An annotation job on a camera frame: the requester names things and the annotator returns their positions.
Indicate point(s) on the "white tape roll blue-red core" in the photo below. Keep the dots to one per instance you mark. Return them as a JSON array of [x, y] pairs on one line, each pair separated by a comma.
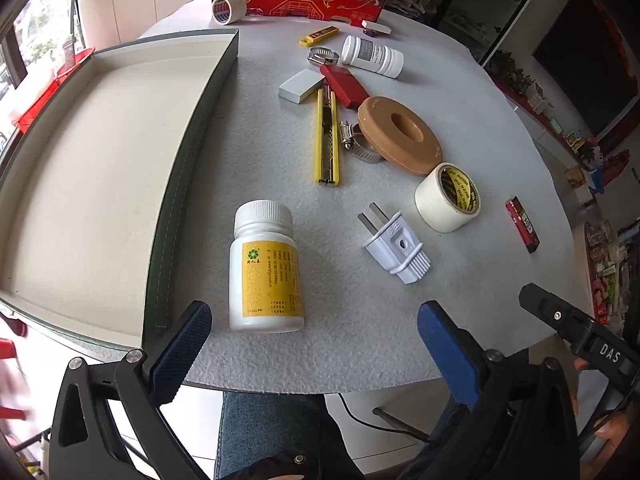
[[239, 7]]

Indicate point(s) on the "small yellow blade box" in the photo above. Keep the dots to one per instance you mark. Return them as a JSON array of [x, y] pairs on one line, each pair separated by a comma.
[[318, 35]]

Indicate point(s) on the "dark wall screen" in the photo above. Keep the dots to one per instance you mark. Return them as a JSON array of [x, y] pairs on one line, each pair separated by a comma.
[[590, 75]]

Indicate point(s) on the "dark display shelf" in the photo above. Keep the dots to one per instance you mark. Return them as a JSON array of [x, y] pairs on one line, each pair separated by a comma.
[[480, 5]]

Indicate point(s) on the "white tape roll yellow core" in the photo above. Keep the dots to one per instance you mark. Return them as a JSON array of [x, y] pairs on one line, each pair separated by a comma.
[[435, 205]]

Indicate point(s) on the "white power plug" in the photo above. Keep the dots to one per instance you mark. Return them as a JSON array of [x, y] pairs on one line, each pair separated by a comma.
[[397, 250]]

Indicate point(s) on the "tiny white box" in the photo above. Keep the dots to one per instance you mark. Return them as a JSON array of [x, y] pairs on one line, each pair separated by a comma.
[[375, 26]]

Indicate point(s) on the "person's jeans leg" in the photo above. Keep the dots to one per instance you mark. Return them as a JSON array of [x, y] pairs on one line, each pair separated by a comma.
[[270, 435]]

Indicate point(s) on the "white cabinet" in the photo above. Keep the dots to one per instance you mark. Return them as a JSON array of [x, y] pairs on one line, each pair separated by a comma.
[[130, 0]]

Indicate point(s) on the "red and black pack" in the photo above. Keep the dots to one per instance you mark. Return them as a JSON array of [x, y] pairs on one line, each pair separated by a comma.
[[522, 225]]

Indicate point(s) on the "white bottle yellow label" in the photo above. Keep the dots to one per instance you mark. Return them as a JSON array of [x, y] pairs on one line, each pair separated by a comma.
[[265, 280]]

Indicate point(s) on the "red plastic stool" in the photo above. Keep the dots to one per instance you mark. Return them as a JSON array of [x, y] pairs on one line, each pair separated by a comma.
[[10, 360]]

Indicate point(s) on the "yellow utility knife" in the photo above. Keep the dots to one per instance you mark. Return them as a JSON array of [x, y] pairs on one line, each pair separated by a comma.
[[320, 150]]

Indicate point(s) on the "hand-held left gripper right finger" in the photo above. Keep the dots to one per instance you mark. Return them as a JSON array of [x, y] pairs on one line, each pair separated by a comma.
[[447, 355]]

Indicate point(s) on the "red case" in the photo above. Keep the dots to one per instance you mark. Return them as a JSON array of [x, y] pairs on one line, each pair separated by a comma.
[[345, 85]]

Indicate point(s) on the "potted plant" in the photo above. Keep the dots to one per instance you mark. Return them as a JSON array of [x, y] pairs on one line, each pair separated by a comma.
[[510, 67]]

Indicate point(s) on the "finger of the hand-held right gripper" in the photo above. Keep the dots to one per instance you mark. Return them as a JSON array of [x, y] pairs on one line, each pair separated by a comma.
[[550, 310]]

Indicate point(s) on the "small white box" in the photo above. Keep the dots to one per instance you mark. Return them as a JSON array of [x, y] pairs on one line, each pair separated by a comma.
[[300, 85]]

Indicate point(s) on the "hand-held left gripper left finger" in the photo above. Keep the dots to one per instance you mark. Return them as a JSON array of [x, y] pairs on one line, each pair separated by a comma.
[[180, 350]]

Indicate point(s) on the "white bottle grey label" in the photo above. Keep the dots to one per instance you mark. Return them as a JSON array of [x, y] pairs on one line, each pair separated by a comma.
[[372, 57]]

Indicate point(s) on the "person's right hand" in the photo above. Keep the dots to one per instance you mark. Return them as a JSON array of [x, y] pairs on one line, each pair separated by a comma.
[[616, 425]]

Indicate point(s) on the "grey shallow tray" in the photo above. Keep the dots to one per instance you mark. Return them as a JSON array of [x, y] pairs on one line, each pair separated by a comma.
[[100, 160]]

